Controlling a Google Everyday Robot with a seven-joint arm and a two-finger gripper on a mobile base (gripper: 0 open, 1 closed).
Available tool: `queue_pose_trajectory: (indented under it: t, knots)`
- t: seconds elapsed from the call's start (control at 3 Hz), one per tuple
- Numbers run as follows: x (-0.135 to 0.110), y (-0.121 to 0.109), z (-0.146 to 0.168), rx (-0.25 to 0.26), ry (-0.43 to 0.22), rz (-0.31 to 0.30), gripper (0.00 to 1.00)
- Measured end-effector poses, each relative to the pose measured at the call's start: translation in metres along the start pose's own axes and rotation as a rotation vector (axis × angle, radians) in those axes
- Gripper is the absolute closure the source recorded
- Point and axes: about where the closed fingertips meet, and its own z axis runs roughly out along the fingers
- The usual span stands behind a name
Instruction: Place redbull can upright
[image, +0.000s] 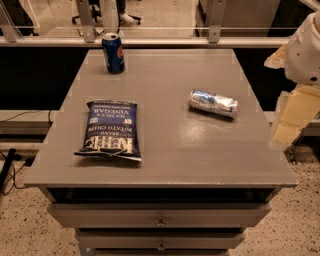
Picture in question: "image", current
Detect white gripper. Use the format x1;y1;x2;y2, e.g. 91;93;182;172
264;10;320;144

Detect silver blue redbull can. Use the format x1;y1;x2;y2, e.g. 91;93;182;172
189;89;238;119

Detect blue pepsi can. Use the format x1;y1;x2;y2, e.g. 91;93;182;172
102;33;125;74

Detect grey drawer cabinet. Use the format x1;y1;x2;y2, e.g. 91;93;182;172
26;49;296;256

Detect blue kettle chips bag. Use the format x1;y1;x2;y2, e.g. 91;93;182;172
75;99;142;161

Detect upper drawer with knob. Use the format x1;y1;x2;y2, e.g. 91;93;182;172
48;203;271;228

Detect drawer with knob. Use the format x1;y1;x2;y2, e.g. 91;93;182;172
76;230;245;251
48;203;271;228

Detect lower drawer with knob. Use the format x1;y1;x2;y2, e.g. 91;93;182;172
76;230;245;251

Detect metal railing beam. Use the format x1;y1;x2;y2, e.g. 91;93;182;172
0;36;289;49

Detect black floor cables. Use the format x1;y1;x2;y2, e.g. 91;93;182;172
0;148;34;197

